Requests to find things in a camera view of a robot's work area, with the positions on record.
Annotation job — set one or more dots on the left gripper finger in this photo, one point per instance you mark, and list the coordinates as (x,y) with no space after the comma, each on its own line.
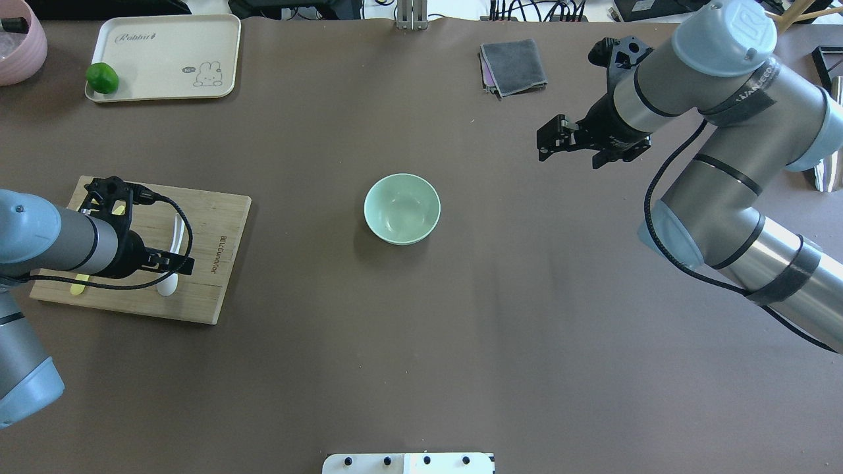
(156,254)
(184,266)

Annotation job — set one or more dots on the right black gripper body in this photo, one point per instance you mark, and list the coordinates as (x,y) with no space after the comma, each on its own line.
(603,120)

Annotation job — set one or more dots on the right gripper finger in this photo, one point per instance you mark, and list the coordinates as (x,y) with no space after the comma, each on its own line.
(558,132)
(602,157)

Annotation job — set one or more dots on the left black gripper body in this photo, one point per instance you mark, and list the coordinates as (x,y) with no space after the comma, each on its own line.
(129,254)

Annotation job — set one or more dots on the light green bowl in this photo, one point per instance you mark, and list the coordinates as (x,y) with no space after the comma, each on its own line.
(402,209)

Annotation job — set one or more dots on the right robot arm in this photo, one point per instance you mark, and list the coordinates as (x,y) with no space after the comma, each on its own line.
(766,118)

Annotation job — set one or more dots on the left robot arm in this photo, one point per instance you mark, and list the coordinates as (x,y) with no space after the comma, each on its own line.
(95,240)

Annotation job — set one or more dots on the pink bowl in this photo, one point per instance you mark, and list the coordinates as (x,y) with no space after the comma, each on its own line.
(24,56)

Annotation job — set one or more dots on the grey folded cloth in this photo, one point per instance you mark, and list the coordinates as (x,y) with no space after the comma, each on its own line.
(513,67)

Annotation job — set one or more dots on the green lime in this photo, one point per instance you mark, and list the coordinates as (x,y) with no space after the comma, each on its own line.
(102,78)

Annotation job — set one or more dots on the cream rabbit tray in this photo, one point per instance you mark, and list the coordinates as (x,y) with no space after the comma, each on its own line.
(169,57)

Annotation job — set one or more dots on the wooden mug tree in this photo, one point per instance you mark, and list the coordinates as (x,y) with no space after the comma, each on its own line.
(797,12)

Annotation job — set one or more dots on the metal scoop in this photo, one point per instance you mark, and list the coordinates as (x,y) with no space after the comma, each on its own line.
(828,174)

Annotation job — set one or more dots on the aluminium frame post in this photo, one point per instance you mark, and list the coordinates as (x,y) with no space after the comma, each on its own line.
(411,15)

